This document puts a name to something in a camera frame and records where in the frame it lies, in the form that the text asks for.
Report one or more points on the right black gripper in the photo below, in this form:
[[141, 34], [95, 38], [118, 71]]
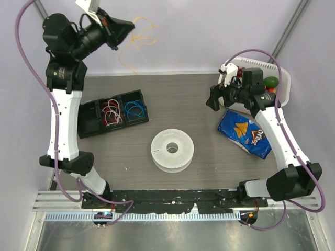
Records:
[[216, 91]]

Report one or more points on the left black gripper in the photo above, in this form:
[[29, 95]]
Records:
[[115, 31]]

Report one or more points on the white plastic spool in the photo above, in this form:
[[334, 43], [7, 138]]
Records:
[[172, 150]]

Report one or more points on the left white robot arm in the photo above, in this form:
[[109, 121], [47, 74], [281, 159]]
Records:
[[69, 44]]

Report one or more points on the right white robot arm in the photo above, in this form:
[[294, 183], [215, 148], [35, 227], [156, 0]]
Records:
[[296, 176]]

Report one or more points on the blue chips bag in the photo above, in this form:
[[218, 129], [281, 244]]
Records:
[[245, 134]]

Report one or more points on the green lime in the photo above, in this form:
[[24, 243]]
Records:
[[271, 82]]

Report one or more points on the white plastic basket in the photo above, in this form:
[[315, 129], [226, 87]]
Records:
[[268, 70]]

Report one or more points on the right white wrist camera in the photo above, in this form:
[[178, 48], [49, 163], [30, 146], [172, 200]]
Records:
[[227, 72]]

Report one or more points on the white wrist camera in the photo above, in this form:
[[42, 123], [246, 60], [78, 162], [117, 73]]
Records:
[[227, 72], [90, 7]]

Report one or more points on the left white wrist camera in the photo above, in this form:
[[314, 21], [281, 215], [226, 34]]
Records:
[[90, 7]]

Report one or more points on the left aluminium frame post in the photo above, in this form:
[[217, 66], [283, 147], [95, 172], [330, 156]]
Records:
[[39, 7]]

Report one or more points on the aluminium frame post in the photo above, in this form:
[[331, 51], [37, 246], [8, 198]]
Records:
[[290, 27], [39, 7]]

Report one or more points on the black compartment cable box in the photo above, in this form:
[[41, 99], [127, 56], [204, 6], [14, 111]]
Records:
[[109, 114]]

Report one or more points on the right aluminium frame post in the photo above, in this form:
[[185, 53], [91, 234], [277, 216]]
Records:
[[290, 27]]

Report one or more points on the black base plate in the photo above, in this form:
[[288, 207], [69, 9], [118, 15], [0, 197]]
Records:
[[173, 201]]

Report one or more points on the white slotted cable duct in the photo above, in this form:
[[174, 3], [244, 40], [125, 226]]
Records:
[[152, 217]]

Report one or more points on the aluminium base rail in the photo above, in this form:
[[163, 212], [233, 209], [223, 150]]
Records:
[[54, 201]]

